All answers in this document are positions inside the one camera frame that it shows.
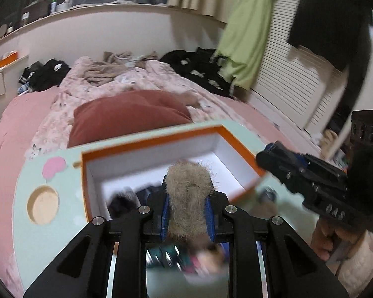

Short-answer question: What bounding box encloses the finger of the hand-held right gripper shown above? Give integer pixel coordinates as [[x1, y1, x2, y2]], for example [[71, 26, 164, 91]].
[[255, 149, 308, 194], [266, 141, 311, 166]]

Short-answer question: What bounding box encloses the orange cardboard box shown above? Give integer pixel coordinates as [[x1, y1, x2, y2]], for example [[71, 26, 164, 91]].
[[80, 125, 267, 224]]

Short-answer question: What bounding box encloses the white louvered closet door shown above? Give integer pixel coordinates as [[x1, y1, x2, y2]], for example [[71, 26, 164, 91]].
[[252, 0, 349, 131]]

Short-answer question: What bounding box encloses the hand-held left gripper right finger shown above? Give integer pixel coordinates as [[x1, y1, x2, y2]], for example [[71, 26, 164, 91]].
[[205, 191, 350, 298]]

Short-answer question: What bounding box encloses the small orange tray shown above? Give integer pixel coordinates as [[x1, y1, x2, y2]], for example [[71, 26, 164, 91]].
[[0, 51, 21, 70]]

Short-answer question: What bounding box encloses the pink floral quilt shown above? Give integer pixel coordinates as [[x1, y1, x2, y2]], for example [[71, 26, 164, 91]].
[[28, 56, 224, 159]]

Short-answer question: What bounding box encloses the black hanging garment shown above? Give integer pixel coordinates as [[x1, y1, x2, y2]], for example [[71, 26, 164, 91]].
[[287, 0, 373, 118]]

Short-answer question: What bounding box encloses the beige fur ball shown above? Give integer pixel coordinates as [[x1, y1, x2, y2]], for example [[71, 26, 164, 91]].
[[165, 158, 220, 241]]

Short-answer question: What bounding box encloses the green hanging garment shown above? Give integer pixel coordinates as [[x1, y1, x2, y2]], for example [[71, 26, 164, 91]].
[[217, 0, 282, 90]]

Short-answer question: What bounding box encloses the dark green toy car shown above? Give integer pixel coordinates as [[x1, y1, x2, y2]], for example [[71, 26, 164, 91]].
[[146, 245, 190, 270]]

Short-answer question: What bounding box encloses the black pouch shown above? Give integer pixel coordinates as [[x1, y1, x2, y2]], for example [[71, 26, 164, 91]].
[[107, 189, 138, 218]]

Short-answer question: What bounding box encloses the person's right hand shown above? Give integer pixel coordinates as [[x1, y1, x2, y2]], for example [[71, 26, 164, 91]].
[[311, 217, 366, 261]]

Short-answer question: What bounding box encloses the black white striped clothes pile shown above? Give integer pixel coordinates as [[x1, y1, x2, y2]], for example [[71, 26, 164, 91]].
[[19, 58, 70, 94]]

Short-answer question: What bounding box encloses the beige knit cloth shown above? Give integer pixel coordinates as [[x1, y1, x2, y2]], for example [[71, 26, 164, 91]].
[[84, 50, 159, 87]]

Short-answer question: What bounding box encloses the green cartoon printed desktop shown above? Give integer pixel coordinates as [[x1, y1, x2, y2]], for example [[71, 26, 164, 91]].
[[12, 118, 319, 298]]

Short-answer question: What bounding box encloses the red pillow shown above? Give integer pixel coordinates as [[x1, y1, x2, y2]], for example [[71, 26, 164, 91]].
[[69, 89, 193, 148]]

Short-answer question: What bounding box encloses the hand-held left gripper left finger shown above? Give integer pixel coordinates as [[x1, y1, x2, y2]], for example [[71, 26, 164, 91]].
[[23, 189, 171, 298]]

